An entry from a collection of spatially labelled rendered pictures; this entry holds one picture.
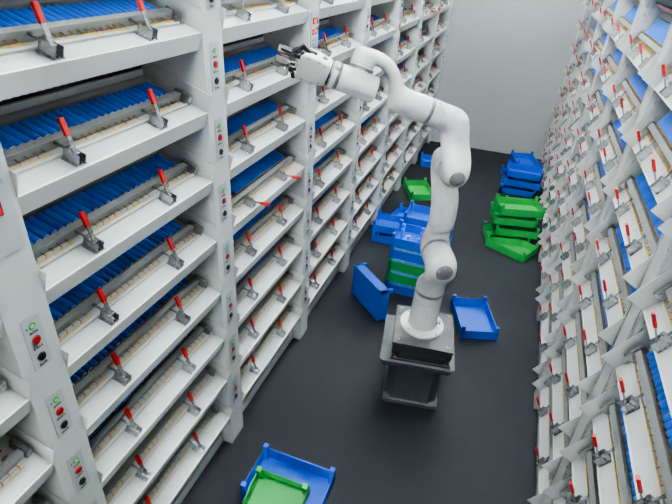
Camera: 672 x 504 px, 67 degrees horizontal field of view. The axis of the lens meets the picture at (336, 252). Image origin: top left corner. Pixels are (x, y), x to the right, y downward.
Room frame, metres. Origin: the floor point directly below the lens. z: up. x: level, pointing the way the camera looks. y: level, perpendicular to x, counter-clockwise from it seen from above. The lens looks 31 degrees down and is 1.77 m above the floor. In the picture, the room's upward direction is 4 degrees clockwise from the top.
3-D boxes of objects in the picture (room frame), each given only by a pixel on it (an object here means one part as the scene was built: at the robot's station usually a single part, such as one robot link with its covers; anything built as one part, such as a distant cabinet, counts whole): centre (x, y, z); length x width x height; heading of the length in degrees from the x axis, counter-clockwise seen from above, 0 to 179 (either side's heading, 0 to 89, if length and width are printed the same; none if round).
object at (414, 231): (2.57, -0.49, 0.36); 0.30 x 0.20 x 0.08; 72
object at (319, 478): (1.17, 0.12, 0.04); 0.30 x 0.20 x 0.08; 72
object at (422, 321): (1.75, -0.40, 0.47); 0.19 x 0.19 x 0.18
